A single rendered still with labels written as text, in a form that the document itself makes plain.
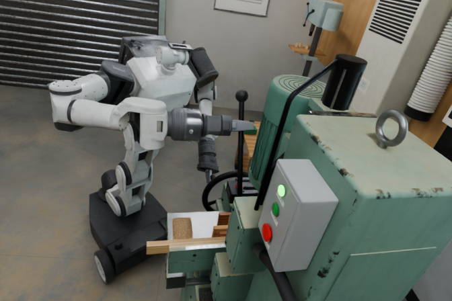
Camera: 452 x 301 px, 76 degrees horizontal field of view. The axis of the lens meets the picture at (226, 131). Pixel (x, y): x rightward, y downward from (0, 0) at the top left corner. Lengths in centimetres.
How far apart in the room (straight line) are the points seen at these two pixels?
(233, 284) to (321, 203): 46
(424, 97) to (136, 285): 207
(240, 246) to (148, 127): 36
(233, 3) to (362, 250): 336
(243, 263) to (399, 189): 38
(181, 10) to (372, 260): 341
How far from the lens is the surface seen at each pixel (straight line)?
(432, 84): 210
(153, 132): 76
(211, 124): 76
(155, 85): 115
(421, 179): 50
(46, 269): 221
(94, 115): 81
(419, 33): 214
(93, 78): 104
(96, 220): 216
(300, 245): 49
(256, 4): 370
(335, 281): 55
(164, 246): 102
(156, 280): 205
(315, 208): 44
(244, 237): 62
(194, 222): 113
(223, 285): 83
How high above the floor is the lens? 174
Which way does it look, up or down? 30 degrees down
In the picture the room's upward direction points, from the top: 10 degrees clockwise
